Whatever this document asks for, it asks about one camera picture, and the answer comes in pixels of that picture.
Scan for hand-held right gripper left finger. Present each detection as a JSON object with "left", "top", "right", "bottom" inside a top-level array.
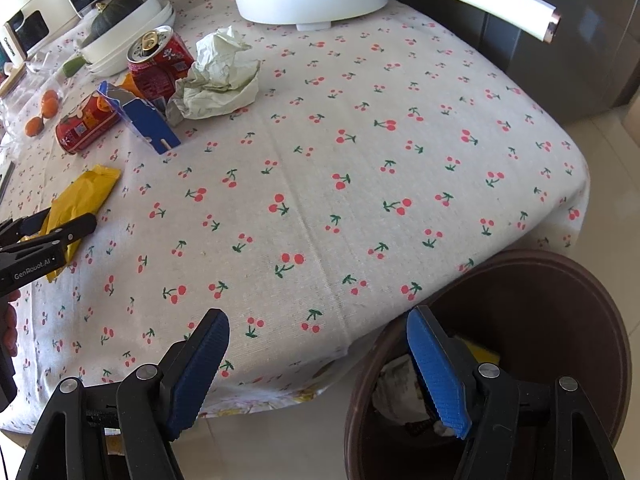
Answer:
[{"left": 15, "top": 308, "right": 231, "bottom": 480}]

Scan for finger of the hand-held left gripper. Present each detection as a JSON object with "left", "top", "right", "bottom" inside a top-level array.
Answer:
[
  {"left": 15, "top": 212, "right": 98, "bottom": 257},
  {"left": 0, "top": 208, "right": 52, "bottom": 242}
]

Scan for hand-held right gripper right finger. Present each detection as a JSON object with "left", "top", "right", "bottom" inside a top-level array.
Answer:
[{"left": 406, "top": 305, "right": 626, "bottom": 480}]

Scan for yellow wrapper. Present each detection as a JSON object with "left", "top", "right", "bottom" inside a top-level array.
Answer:
[{"left": 30, "top": 165, "right": 122, "bottom": 281}]

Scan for white tissue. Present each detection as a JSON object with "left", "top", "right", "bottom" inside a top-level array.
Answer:
[{"left": 372, "top": 355, "right": 427, "bottom": 422}]

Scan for yellow snack packet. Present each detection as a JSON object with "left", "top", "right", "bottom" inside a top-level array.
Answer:
[{"left": 457, "top": 335, "right": 501, "bottom": 366}]

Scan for brown trash bin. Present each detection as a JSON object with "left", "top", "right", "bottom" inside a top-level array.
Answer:
[{"left": 344, "top": 249, "right": 632, "bottom": 480}]

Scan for person's left hand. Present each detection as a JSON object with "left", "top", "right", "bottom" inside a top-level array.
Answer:
[{"left": 0, "top": 287, "right": 22, "bottom": 357}]

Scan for small blue carton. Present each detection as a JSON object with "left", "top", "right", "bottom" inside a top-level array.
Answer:
[{"left": 96, "top": 81, "right": 182, "bottom": 155}]

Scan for glass jar with wooden lid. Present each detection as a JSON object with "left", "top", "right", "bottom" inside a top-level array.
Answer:
[{"left": 0, "top": 62, "right": 63, "bottom": 148}]

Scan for small orange packet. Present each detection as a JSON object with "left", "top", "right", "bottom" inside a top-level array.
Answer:
[{"left": 117, "top": 72, "right": 146, "bottom": 101}]

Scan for small green object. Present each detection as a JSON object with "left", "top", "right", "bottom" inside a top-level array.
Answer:
[{"left": 62, "top": 55, "right": 91, "bottom": 78}]

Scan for open red drink can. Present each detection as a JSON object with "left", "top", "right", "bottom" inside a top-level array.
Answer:
[{"left": 126, "top": 25, "right": 196, "bottom": 101}]

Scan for dark green squash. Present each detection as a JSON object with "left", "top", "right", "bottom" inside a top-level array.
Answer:
[{"left": 80, "top": 0, "right": 164, "bottom": 63}]

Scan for crumpled pale green paper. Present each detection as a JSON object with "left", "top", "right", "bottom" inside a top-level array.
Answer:
[{"left": 166, "top": 26, "right": 262, "bottom": 126}]

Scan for stacked white bowls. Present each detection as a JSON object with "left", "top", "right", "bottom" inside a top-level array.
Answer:
[{"left": 85, "top": 2, "right": 176, "bottom": 75}]

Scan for dark green pumpkin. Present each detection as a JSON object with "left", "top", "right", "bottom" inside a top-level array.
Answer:
[{"left": 82, "top": 0, "right": 146, "bottom": 47}]

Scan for cream air fryer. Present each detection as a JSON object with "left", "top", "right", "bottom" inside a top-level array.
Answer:
[{"left": 0, "top": 0, "right": 81, "bottom": 61}]

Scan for cherry print tablecloth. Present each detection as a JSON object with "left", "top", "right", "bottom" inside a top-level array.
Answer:
[{"left": 0, "top": 0, "right": 591, "bottom": 433}]

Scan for grey refrigerator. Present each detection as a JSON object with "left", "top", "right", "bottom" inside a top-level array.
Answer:
[{"left": 390, "top": 0, "right": 640, "bottom": 123}]

